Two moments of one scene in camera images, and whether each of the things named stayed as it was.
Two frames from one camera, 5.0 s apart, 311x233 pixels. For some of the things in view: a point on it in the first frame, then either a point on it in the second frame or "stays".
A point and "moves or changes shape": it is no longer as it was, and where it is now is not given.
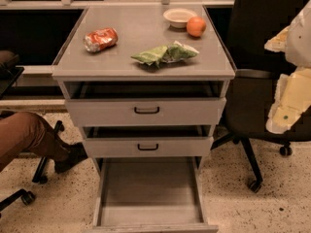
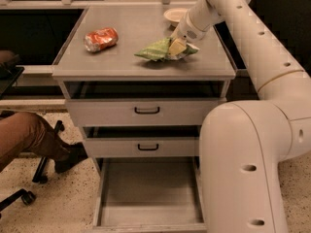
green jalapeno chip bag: x=173 y=52 moves or changes shape
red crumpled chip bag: x=98 y=40 stays
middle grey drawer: x=143 y=141 stays
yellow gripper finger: x=278 y=42 -> x=188 y=32
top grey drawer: x=145 y=103 stays
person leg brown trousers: x=25 y=132 stays
